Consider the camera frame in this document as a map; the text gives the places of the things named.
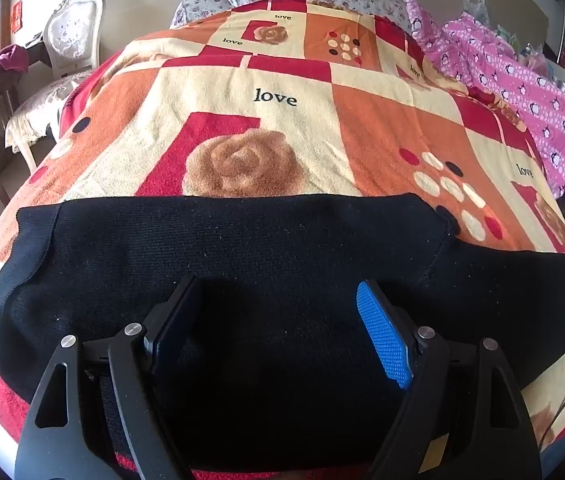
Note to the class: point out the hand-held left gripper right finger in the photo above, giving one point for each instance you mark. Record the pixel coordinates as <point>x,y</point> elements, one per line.
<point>383,335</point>

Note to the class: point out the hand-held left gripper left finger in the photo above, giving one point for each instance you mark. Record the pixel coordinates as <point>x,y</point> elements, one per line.
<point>178,332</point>

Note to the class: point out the black pants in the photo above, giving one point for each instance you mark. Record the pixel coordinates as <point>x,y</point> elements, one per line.
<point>262,240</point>

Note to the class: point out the orange red printed blanket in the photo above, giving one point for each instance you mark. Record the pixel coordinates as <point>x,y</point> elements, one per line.
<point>272,125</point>

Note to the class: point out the pink penguin print blanket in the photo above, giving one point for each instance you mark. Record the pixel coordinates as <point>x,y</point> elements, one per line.
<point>512,85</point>

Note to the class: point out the white ornate chair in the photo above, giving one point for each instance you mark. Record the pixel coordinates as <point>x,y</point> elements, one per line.
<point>70,35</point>

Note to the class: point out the small floral pillow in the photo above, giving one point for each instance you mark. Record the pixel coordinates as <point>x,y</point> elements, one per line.
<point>197,7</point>

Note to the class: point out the clear plastic bag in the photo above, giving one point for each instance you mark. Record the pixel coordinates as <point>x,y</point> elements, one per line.
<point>475,6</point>

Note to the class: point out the red paper window decoration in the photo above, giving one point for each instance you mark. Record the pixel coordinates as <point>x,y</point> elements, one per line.
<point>17,16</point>

